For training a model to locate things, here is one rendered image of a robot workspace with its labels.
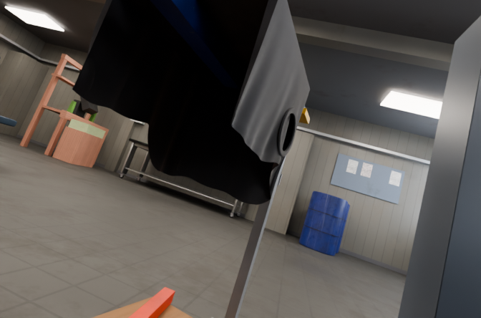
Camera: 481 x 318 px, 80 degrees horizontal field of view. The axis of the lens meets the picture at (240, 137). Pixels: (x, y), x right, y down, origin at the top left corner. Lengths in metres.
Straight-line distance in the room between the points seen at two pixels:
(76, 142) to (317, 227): 5.02
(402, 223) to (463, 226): 6.48
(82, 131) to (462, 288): 6.60
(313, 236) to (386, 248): 2.20
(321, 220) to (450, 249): 4.66
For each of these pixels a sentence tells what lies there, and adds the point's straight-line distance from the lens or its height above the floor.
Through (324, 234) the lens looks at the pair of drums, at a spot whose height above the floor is 0.31.
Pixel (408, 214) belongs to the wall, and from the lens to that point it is 7.33.
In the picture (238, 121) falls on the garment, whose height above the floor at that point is 0.68.
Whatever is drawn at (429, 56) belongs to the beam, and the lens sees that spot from 4.26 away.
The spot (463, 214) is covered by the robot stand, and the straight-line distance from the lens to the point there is 0.82.
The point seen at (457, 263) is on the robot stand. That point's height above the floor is 0.55.
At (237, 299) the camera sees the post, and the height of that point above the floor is 0.16.
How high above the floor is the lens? 0.55
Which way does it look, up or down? 10 degrees up
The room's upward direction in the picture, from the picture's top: 18 degrees clockwise
